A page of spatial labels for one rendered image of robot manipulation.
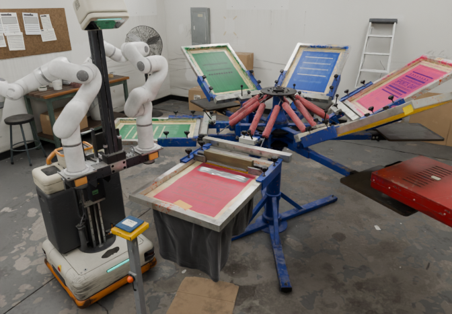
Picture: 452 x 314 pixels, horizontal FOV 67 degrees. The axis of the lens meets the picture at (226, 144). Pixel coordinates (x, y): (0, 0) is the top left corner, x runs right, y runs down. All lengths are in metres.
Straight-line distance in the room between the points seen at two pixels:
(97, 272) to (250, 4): 5.17
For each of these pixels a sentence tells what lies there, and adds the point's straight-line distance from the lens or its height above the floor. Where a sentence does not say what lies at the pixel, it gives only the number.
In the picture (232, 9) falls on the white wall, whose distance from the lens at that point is 6.71.
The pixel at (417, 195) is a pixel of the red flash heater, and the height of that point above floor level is 1.10.
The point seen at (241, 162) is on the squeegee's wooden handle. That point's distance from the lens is 2.16.
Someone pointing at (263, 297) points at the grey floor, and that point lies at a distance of 2.71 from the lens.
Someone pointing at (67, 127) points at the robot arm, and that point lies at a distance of 1.80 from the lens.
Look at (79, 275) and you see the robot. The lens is 2.65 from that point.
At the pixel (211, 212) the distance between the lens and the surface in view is 1.82.
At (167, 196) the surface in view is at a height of 0.95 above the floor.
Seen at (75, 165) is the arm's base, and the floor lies 1.19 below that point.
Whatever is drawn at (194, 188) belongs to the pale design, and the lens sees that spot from 2.04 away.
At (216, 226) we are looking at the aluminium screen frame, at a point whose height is 0.98.
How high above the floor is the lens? 1.96
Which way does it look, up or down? 22 degrees down
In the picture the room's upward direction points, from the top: straight up
